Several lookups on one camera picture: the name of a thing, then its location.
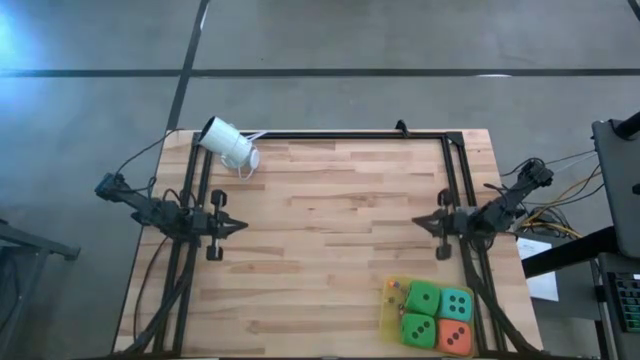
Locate black drawer cabinet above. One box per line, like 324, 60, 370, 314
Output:
597, 252, 640, 360

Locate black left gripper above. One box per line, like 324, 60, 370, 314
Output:
192, 188, 250, 263

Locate cyan foam die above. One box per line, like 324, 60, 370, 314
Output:
438, 287, 474, 324

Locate white lamp cable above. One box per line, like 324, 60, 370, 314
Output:
237, 129, 269, 182

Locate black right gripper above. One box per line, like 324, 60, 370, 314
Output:
411, 188, 474, 262

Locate orange foam die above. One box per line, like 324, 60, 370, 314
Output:
436, 318, 474, 357

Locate green foam die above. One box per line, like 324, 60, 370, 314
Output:
399, 312, 438, 350
403, 280, 442, 317

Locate black metal stand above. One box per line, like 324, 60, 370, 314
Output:
0, 218, 82, 360

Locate black desk leg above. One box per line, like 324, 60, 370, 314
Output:
521, 225, 621, 279

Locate grey computer case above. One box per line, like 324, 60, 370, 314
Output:
591, 118, 640, 259

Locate yellow plastic bin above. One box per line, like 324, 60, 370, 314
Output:
379, 276, 476, 359

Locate white spotlight lamp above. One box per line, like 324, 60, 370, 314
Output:
198, 115, 262, 170

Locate thin black cable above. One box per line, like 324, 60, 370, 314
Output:
114, 127, 187, 177

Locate white paper sheet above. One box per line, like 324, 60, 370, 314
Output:
516, 236, 561, 303

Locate yellow cable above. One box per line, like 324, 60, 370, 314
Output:
519, 164, 604, 240

